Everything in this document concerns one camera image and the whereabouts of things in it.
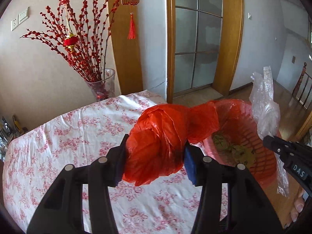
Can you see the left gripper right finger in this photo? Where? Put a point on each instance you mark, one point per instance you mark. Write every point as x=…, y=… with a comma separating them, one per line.
x=231, y=199

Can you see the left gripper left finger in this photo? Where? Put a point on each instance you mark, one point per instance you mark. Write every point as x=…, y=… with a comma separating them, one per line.
x=60, y=210

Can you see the clear plastic bag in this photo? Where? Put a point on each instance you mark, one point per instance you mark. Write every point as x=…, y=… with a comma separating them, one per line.
x=265, y=111

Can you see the yellow green wrapper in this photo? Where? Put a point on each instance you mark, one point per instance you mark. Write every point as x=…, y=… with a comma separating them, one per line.
x=232, y=154

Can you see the red plastic bag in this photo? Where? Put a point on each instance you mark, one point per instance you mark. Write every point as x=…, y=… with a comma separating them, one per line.
x=155, y=146

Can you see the red mesh trash basket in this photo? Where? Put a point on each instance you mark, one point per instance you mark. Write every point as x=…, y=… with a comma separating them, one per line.
x=243, y=138

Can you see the person right hand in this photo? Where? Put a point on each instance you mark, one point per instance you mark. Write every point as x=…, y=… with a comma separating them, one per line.
x=297, y=208

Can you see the floral white table cloth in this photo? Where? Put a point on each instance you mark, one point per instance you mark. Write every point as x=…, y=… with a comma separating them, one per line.
x=34, y=160

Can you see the wooden stair railing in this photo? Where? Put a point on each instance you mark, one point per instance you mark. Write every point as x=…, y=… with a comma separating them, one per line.
x=303, y=88

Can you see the cluttered items under cabinet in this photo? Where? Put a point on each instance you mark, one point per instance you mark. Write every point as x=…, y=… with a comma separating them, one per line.
x=9, y=133

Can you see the glass vase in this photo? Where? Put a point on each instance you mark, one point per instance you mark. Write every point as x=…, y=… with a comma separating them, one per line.
x=105, y=88

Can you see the small red lantern ornament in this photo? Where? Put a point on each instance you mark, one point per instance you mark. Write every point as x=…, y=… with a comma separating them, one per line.
x=70, y=42

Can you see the frosted glass sliding door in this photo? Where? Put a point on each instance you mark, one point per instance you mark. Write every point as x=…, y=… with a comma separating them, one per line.
x=198, y=34

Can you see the red berry branches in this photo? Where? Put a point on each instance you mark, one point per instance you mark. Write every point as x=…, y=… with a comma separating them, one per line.
x=91, y=25

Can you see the red fu knot ornament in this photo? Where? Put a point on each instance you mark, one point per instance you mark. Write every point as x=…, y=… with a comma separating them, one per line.
x=132, y=30

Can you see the wooden door frame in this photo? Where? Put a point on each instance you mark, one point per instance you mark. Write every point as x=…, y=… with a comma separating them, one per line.
x=230, y=45

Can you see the wooden arch frame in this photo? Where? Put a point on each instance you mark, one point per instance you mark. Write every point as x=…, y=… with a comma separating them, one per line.
x=126, y=52

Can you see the wall socket and switch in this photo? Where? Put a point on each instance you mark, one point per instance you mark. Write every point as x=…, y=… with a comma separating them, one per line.
x=23, y=16

